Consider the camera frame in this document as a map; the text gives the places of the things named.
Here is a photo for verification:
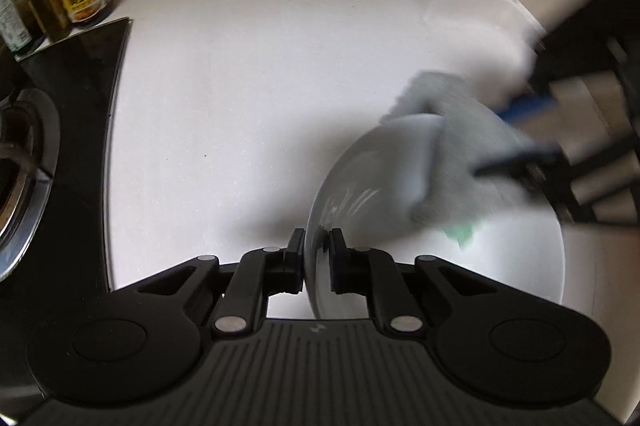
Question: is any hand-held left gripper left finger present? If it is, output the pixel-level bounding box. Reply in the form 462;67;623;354
136;228;306;340

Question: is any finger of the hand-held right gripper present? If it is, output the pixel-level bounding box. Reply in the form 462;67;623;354
474;148;603;227
499;50;626;127

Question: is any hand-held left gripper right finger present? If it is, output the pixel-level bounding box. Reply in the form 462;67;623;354
327;228;502;338

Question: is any white ceramic bowl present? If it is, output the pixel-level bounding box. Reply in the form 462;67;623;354
305;112;567;323

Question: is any grey cleaning cloth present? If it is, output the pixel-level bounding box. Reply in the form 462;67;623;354
379;70;566;251

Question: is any steel gas burner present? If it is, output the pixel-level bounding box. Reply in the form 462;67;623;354
0;86;62;283

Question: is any black glass gas cooktop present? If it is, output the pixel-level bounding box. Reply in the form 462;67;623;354
0;16;134;409

